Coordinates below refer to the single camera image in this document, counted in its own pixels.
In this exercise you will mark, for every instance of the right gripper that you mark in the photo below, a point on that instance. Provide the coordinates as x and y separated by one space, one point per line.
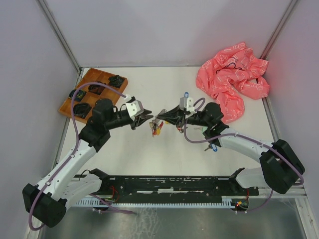
172 116

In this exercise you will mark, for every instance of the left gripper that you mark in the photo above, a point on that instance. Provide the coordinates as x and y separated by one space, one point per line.
139 119

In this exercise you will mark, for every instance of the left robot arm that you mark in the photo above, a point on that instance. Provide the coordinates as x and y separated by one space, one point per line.
52 196

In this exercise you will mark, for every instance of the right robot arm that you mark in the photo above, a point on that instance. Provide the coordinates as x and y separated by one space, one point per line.
279 169

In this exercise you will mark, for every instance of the key with red tag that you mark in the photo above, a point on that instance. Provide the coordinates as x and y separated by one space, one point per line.
180 129

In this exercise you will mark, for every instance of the key with green tag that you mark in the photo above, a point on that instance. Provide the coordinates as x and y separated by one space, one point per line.
201 128

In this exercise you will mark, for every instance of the black coiled item in tray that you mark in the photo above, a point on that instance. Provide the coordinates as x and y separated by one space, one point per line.
81 110
116 81
96 89

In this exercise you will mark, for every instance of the wooden compartment tray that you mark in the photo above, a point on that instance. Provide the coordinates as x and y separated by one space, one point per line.
93 75

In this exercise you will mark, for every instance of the black green coiled item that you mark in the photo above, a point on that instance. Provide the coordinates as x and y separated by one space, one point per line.
79 96

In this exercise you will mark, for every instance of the pink patterned cloth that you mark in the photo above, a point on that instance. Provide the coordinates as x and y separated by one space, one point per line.
231 73

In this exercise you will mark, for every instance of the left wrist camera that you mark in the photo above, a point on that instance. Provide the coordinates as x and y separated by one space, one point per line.
134 108

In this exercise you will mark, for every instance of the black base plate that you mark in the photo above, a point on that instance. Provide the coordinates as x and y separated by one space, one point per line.
124 185

